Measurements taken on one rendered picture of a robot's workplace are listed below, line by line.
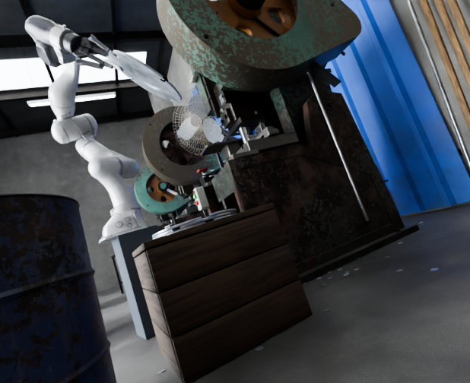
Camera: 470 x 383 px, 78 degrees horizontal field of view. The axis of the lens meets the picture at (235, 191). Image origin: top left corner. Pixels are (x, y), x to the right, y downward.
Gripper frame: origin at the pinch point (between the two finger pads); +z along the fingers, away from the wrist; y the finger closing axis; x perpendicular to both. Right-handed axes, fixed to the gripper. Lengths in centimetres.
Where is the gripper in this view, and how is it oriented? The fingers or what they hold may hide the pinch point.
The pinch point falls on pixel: (115, 63)
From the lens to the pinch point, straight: 128.9
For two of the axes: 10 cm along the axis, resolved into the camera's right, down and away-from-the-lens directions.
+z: 8.9, 4.4, -1.0
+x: 0.5, 1.1, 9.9
